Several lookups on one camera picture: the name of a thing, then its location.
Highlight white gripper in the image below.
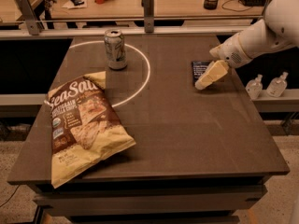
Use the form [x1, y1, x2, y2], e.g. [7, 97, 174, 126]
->
[195, 34, 252, 91]

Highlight dark blue rxbar wrapper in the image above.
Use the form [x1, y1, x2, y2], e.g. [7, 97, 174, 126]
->
[191, 61, 210, 82]

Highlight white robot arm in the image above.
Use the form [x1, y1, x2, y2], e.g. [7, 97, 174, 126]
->
[194, 0, 299, 91]

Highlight brown sea salt chip bag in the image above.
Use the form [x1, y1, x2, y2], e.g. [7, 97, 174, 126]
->
[48, 72, 135, 189]

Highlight clear sanitizer bottle left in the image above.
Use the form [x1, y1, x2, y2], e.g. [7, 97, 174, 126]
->
[246, 75, 263, 100]

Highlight clear sanitizer bottle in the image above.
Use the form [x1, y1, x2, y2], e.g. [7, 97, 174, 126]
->
[266, 72, 288, 97]
[246, 75, 263, 100]

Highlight clear sanitizer bottle right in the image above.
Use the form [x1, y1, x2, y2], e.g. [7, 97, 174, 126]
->
[266, 72, 288, 97]

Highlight black mesh cup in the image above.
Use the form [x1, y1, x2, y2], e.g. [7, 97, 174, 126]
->
[204, 0, 219, 10]

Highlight silver soda can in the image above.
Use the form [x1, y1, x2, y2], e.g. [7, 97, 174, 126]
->
[104, 29, 127, 70]

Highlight black cable on desk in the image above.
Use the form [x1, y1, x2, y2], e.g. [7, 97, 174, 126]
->
[221, 0, 254, 13]

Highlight middle metal bracket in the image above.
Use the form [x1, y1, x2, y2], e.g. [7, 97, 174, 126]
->
[142, 0, 154, 33]

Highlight left metal bracket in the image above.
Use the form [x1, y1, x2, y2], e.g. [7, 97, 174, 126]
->
[15, 0, 42, 35]

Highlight black floor cable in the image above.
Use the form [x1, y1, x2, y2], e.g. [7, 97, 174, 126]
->
[0, 184, 21, 209]

